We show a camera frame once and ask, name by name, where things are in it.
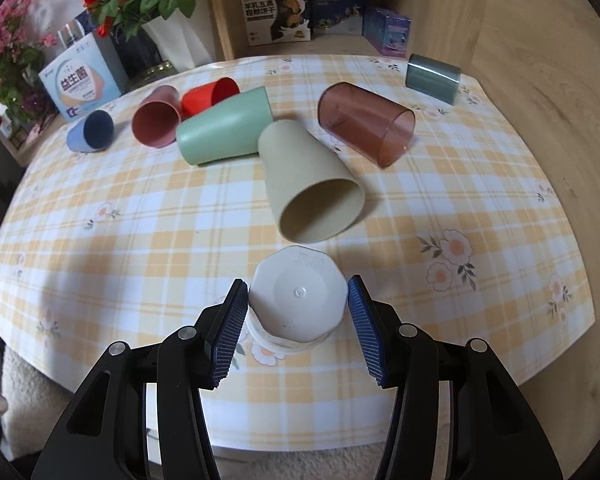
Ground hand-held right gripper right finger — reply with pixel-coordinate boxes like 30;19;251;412
347;275;566;480

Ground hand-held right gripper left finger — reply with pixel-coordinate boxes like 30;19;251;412
31;279;250;480

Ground white octagonal cup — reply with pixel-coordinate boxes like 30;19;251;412
244;246;350;356

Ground beige cup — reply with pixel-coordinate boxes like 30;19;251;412
257;120;366;246

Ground green cup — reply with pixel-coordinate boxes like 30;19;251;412
175;86;275;167

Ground translucent brown cup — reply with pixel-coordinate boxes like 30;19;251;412
317;82;416;169

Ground pink cup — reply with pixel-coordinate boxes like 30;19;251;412
131;84;183;149

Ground red cup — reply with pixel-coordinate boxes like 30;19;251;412
181;77;241;117

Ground blue cup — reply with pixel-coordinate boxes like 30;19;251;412
66;111;115;154

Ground translucent grey-green cup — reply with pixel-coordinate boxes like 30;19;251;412
405;53;462;107

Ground yellow plaid tablecloth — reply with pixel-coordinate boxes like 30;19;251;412
0;54;598;453

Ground cream fluffy cushion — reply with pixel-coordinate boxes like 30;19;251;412
0;345;81;463

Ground white and blue box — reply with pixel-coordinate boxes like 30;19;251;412
38;34;122;123

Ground white flower vase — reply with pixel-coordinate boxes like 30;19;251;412
141;0;217;74

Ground purple box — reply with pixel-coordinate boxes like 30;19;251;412
363;7;412;57

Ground dark blue box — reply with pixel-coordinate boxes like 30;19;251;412
310;0;368;37

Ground white and black snack box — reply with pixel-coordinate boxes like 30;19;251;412
237;0;312;47

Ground pink flower plant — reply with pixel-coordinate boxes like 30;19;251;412
0;0;61;142

